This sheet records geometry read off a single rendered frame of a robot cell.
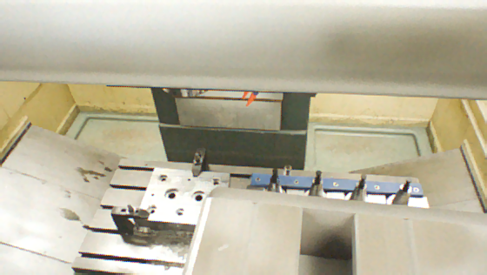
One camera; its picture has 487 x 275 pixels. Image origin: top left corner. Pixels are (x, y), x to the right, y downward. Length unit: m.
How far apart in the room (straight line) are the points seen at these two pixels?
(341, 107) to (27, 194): 1.57
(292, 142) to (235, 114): 0.30
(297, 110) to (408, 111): 0.74
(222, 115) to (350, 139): 0.79
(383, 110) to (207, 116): 0.97
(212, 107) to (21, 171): 0.92
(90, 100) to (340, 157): 1.46
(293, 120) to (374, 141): 0.62
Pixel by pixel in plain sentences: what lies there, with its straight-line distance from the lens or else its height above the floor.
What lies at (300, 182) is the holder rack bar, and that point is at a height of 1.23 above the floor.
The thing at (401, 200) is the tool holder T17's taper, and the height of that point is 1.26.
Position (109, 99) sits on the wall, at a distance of 2.39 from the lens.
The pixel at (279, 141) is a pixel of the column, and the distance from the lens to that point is 1.80.
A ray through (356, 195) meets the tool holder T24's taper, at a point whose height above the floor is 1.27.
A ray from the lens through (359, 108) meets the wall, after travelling 2.17.
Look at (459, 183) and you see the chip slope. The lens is 1.79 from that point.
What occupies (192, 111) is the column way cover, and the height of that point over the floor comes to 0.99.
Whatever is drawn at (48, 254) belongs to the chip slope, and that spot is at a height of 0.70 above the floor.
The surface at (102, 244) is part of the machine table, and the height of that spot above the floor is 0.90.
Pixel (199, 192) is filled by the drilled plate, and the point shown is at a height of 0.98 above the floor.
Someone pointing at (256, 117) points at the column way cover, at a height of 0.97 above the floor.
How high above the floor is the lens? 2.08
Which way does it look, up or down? 44 degrees down
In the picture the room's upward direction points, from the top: 4 degrees counter-clockwise
